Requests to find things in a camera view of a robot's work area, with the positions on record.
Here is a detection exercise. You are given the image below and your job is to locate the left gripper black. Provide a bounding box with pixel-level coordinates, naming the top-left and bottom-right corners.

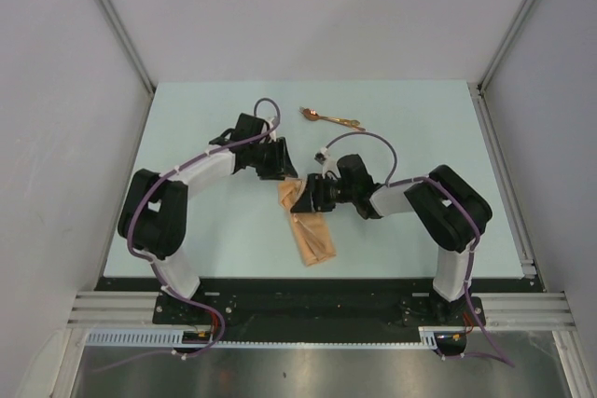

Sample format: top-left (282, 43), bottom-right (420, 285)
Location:
top-left (249, 137), bottom-right (298, 181)

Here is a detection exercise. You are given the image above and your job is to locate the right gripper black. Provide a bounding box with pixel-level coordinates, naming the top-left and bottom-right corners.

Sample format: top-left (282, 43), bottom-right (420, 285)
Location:
top-left (290, 172), bottom-right (356, 213)

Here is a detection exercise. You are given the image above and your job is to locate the peach satin napkin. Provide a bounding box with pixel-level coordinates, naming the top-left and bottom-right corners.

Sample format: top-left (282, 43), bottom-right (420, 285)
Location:
top-left (278, 179), bottom-right (337, 267)

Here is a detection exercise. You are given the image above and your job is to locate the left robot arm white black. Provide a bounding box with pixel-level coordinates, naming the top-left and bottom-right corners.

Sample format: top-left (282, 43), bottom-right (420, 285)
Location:
top-left (117, 113), bottom-right (298, 323)

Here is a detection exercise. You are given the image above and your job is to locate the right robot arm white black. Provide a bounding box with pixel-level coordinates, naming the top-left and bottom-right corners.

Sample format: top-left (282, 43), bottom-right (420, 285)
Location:
top-left (290, 153), bottom-right (493, 324)

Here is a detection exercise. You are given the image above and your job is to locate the copper spoon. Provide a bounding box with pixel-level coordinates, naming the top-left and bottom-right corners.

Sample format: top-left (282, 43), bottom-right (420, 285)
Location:
top-left (300, 107), bottom-right (367, 132)

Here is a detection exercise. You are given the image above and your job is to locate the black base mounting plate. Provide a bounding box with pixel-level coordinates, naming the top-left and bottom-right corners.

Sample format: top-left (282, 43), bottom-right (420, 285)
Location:
top-left (95, 277), bottom-right (544, 343)

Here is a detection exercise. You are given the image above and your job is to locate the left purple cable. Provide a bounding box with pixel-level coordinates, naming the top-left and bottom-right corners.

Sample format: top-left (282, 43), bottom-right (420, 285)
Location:
top-left (88, 97), bottom-right (282, 373)

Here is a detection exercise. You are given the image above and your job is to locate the purple cable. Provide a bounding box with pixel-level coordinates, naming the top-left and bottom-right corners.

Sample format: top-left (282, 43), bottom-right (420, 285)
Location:
top-left (88, 97), bottom-right (282, 373)
top-left (321, 130), bottom-right (516, 367)

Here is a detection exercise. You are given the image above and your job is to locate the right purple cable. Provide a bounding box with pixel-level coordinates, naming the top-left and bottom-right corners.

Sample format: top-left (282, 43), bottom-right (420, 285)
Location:
top-left (321, 130), bottom-right (516, 367)

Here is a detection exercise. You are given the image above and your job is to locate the aluminium frame rail right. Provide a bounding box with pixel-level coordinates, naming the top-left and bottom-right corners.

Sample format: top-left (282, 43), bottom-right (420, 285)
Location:
top-left (468, 83), bottom-right (539, 279)

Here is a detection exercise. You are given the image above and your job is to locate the aluminium cross rail front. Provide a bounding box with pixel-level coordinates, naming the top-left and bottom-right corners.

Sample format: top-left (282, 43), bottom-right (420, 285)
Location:
top-left (67, 292), bottom-right (576, 331)

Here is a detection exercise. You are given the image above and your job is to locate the aluminium frame post left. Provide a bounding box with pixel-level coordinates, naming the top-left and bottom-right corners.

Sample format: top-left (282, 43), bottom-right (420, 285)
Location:
top-left (94, 0), bottom-right (157, 98)

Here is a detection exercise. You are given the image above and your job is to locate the aluminium frame post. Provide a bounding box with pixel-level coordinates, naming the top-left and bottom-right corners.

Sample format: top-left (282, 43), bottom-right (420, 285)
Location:
top-left (94, 0), bottom-right (157, 98)
top-left (477, 0), bottom-right (539, 94)

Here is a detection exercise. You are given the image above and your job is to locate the aluminium frame post right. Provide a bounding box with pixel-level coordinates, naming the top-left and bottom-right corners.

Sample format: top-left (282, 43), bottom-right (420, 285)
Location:
top-left (477, 0), bottom-right (539, 94)

